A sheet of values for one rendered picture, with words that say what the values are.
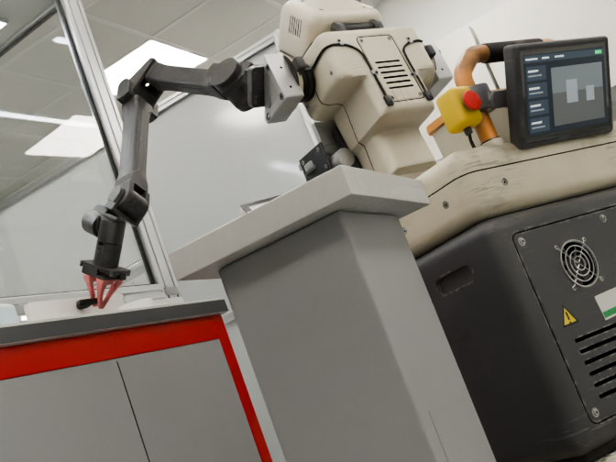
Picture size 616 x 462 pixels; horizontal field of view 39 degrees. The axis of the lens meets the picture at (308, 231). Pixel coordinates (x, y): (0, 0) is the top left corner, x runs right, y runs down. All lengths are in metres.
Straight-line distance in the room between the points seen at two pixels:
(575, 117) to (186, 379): 0.82
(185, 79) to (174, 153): 1.89
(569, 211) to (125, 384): 0.79
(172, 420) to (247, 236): 0.45
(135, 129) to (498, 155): 0.99
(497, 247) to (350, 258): 0.38
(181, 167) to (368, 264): 2.92
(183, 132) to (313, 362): 2.95
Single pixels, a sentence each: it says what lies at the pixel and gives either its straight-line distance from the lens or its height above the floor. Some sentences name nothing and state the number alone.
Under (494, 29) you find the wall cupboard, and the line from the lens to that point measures 5.18.
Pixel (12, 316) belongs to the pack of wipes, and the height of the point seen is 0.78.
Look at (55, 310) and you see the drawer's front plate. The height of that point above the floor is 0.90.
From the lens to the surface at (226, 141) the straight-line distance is 3.87.
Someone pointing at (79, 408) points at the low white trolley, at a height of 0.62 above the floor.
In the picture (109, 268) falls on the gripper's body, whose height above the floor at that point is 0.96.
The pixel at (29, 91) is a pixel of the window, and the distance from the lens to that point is 2.54.
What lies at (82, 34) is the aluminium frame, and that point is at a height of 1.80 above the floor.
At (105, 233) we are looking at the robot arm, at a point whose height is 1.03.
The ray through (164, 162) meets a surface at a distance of 4.05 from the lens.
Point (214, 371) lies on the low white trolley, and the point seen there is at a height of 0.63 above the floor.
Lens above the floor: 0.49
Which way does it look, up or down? 11 degrees up
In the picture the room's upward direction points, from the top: 21 degrees counter-clockwise
